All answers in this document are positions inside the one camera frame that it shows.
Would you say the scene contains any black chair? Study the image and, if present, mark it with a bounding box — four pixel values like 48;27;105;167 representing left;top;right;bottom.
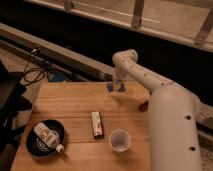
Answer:
0;60;32;154

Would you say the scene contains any blue box on floor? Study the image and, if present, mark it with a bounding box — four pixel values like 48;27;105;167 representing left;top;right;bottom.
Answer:
49;73;65;83

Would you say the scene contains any small red object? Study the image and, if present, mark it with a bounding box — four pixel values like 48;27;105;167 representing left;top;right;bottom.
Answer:
139;102;148;112

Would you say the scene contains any white plastic bottle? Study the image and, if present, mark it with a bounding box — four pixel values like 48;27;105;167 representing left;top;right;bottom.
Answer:
33;122;64;153

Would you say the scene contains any black and white rectangular box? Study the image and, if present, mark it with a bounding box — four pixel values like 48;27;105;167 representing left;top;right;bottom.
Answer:
91;111;104;139

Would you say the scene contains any black cable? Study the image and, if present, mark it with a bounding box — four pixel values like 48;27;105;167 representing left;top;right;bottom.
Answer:
20;48;54;87

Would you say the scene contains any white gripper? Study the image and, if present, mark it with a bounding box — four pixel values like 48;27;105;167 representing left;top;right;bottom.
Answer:
106;72;127;92

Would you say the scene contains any black round plate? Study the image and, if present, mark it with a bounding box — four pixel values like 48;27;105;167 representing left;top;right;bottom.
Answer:
26;119;65;157

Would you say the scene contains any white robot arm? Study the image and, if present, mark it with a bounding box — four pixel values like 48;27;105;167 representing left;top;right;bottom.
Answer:
107;49;202;171

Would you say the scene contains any clear plastic cup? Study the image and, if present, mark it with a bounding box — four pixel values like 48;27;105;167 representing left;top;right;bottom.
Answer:
109;129;131;153

